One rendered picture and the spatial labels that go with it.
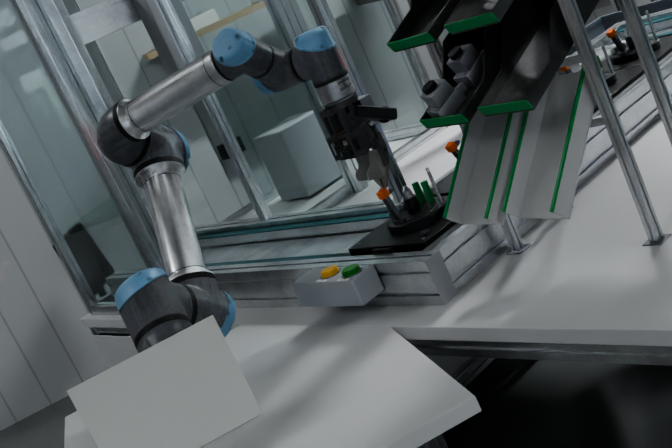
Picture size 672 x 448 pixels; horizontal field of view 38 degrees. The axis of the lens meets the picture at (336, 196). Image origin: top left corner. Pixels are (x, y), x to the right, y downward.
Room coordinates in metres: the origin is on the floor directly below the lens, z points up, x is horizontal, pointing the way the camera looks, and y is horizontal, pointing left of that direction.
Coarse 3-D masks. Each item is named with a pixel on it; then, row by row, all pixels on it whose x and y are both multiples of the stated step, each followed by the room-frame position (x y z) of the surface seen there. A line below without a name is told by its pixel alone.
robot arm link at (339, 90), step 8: (336, 80) 2.05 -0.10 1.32; (344, 80) 1.99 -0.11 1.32; (320, 88) 1.99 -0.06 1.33; (328, 88) 1.98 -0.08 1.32; (336, 88) 1.97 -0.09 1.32; (344, 88) 1.98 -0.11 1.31; (352, 88) 1.99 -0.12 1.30; (320, 96) 2.00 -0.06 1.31; (328, 96) 1.98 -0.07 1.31; (336, 96) 1.97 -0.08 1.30; (344, 96) 1.97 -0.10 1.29; (328, 104) 1.99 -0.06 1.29
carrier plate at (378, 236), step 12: (384, 228) 2.10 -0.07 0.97; (432, 228) 1.95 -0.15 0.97; (444, 228) 1.92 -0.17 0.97; (360, 240) 2.09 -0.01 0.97; (372, 240) 2.05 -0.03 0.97; (384, 240) 2.02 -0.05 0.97; (396, 240) 1.98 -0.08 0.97; (408, 240) 1.94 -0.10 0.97; (420, 240) 1.91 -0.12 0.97; (432, 240) 1.90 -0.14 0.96; (360, 252) 2.04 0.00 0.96; (396, 252) 1.96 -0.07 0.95
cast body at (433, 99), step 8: (432, 80) 1.81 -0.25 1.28; (440, 80) 1.81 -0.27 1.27; (424, 88) 1.81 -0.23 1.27; (432, 88) 1.80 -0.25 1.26; (440, 88) 1.79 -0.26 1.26; (448, 88) 1.80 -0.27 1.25; (456, 88) 1.80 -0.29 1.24; (464, 88) 1.83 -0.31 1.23; (424, 96) 1.81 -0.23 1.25; (432, 96) 1.79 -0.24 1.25; (440, 96) 1.79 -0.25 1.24; (448, 96) 1.80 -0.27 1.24; (456, 96) 1.80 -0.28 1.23; (464, 96) 1.81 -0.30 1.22; (432, 104) 1.81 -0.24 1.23; (440, 104) 1.79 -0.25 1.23; (448, 104) 1.80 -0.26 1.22; (456, 104) 1.80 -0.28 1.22; (432, 112) 1.81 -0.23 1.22; (440, 112) 1.79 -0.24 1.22; (448, 112) 1.80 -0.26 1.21
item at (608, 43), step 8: (656, 16) 3.10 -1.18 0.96; (664, 16) 3.07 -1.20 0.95; (616, 24) 3.24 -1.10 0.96; (624, 24) 3.19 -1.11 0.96; (648, 24) 3.09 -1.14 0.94; (656, 24) 3.07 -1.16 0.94; (664, 24) 3.05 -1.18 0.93; (648, 32) 3.10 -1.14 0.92; (656, 32) 3.06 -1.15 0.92; (664, 32) 3.01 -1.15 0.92; (592, 40) 3.16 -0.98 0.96; (600, 40) 3.12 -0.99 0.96; (608, 40) 3.14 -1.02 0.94; (600, 48) 2.98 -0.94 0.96; (608, 48) 2.93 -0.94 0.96; (600, 56) 2.96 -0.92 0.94; (576, 64) 3.03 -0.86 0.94
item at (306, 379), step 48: (240, 336) 2.17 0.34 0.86; (288, 336) 2.03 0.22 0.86; (336, 336) 1.90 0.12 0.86; (384, 336) 1.79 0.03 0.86; (288, 384) 1.77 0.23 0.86; (336, 384) 1.67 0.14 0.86; (384, 384) 1.59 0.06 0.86; (432, 384) 1.51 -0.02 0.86; (240, 432) 1.66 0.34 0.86; (288, 432) 1.57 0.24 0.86; (336, 432) 1.49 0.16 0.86; (384, 432) 1.42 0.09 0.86; (432, 432) 1.39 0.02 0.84
